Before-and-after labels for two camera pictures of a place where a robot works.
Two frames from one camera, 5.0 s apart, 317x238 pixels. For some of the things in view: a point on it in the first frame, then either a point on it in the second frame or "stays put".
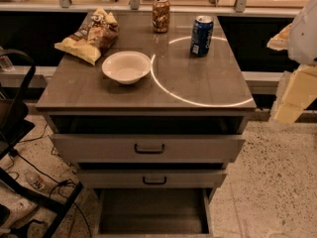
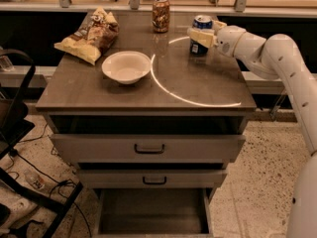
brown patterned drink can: x=160 y=14 stays put
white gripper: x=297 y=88 → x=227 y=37
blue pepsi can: x=201 y=36 stays put
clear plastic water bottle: x=35 y=179 stays put
